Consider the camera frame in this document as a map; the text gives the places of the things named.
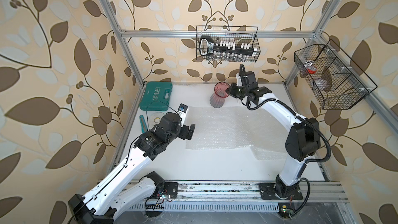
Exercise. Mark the black socket tool set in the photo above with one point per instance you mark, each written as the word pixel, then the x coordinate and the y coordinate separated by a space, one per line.
pixel 212 47

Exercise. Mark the aluminium frame rail base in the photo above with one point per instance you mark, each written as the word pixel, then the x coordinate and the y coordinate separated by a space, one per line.
pixel 217 197

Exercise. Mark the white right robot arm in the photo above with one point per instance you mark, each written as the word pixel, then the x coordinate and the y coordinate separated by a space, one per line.
pixel 305 142

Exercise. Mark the bubble red vase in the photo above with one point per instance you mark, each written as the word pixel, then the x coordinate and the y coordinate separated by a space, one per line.
pixel 220 94

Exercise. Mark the black wire basket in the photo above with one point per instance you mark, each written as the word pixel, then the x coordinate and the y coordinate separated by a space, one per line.
pixel 242 34
pixel 341 82

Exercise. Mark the bubble wrap sheet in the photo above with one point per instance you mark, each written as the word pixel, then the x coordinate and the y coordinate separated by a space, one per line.
pixel 235 127
pixel 268 153

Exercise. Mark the red item in basket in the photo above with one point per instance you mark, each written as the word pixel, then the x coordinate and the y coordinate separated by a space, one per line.
pixel 309 68

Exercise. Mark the clear tape roll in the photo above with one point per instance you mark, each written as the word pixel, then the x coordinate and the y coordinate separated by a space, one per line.
pixel 155 118

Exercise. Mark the black wire basket back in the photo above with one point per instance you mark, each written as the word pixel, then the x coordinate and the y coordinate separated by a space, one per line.
pixel 242 34

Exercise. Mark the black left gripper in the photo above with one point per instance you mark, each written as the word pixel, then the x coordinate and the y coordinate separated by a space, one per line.
pixel 184 134

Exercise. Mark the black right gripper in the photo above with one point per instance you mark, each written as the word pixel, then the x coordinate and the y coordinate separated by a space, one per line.
pixel 231 92

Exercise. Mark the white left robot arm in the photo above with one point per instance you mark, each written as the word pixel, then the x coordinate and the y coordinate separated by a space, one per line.
pixel 118 177

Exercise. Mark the black wire basket right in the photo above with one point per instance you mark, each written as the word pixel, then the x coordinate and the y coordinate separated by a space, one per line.
pixel 341 82

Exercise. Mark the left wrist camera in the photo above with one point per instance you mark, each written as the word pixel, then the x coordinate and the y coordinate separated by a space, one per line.
pixel 183 112

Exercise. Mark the green plastic tool case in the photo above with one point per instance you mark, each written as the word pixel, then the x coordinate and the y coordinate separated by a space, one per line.
pixel 156 96

